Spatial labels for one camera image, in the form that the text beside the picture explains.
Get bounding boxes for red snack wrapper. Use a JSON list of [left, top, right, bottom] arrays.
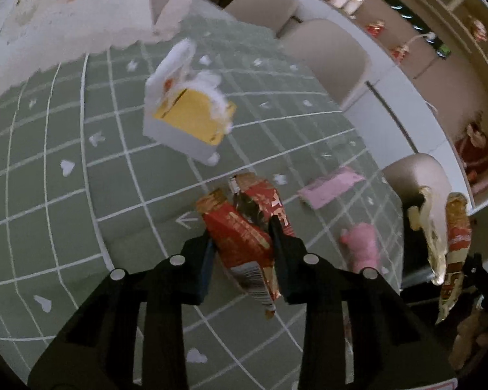
[[196, 173, 294, 319]]

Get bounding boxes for pink candy wrapper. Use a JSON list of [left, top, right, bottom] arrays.
[[298, 166, 365, 210]]

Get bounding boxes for long beige snack stick wrapper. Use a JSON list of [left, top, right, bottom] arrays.
[[435, 192, 472, 325]]

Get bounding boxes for pink caterpillar toy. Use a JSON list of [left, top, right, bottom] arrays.
[[340, 223, 381, 273]]

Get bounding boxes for green checkered tablecloth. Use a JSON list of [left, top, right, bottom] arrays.
[[0, 17, 403, 379]]

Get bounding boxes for white yellow paper box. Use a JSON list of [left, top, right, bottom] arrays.
[[142, 39, 236, 166]]

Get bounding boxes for beige chair near bin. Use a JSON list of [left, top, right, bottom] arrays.
[[383, 153, 452, 212]]

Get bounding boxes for large red doll decoration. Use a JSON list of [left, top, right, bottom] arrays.
[[455, 122, 488, 183]]

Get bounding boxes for beige chair middle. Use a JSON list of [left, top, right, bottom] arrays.
[[280, 19, 371, 110]]

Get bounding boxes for red doll figurine right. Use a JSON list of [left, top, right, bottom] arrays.
[[390, 44, 410, 63]]

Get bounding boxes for red doll figurine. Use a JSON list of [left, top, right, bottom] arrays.
[[390, 44, 410, 63], [366, 19, 385, 39]]

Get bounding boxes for red doll figurine left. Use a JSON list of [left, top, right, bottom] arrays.
[[366, 19, 385, 39]]

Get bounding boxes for beige chair far left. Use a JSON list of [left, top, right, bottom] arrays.
[[224, 0, 299, 35]]

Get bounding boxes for white cup pair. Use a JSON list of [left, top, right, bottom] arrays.
[[331, 0, 365, 16]]

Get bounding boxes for black power strip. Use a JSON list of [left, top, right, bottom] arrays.
[[383, 0, 451, 59]]

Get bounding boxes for white charging cable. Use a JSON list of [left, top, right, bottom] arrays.
[[402, 32, 440, 115]]

